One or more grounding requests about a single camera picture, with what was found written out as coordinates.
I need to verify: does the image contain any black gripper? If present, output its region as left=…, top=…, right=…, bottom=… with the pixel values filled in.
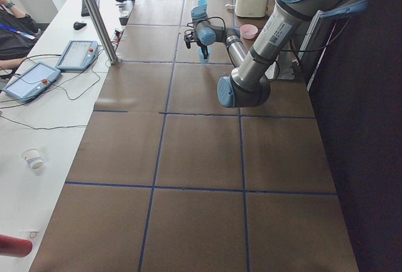
left=183, top=30, right=209, bottom=59

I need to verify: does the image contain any light blue cup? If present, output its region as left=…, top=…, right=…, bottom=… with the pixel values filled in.
left=198, top=47, right=211, bottom=64
left=197, top=0, right=208, bottom=10

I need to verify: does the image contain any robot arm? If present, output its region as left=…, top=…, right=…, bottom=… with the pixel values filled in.
left=184, top=0, right=369, bottom=108

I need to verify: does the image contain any pink bowl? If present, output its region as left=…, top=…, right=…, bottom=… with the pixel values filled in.
left=240, top=24, right=258, bottom=40

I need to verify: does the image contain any cream toaster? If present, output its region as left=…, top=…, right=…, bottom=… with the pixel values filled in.
left=234, top=0, right=268, bottom=18

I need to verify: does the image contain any black keyboard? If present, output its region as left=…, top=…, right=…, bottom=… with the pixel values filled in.
left=80, top=0, right=101, bottom=18

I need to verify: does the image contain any teach pendant far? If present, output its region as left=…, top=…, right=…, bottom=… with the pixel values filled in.
left=55, top=40, right=99, bottom=73

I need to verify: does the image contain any teach pendant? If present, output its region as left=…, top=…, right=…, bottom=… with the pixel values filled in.
left=3, top=62, right=61, bottom=103
left=55, top=40, right=99, bottom=73

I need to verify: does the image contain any black computer mouse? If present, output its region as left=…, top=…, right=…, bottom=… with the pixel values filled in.
left=73, top=21, right=87, bottom=30

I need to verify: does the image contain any teach pendant near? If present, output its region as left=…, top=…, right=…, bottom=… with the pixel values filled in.
left=3, top=62, right=61, bottom=103

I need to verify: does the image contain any seated person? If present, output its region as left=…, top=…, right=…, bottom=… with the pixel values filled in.
left=1, top=0, right=41, bottom=70

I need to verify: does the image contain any paper cup white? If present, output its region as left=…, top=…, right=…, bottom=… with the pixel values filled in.
left=21, top=148, right=44, bottom=169

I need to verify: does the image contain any red cylinder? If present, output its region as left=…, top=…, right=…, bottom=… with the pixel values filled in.
left=0, top=234, right=33, bottom=258

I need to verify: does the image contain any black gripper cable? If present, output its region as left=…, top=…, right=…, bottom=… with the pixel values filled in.
left=185, top=16, right=229, bottom=36

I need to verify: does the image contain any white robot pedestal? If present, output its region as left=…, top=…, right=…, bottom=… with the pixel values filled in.
left=268, top=52, right=298, bottom=80

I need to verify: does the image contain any aluminium frame post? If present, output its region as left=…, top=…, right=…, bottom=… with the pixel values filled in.
left=84, top=0, right=119, bottom=65

